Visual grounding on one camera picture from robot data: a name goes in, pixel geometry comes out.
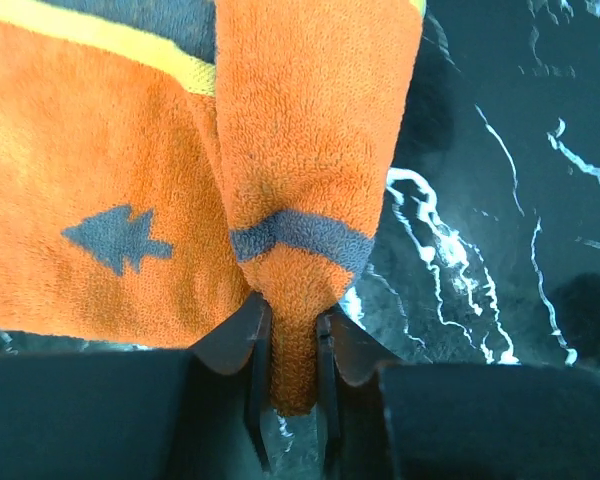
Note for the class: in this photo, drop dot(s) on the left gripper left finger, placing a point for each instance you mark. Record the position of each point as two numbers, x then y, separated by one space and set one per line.
190 413

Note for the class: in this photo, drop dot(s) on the orange grey towel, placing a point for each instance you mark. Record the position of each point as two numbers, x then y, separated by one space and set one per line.
161 160

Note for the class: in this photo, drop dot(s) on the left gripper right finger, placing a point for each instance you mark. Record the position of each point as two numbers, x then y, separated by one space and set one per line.
381 418

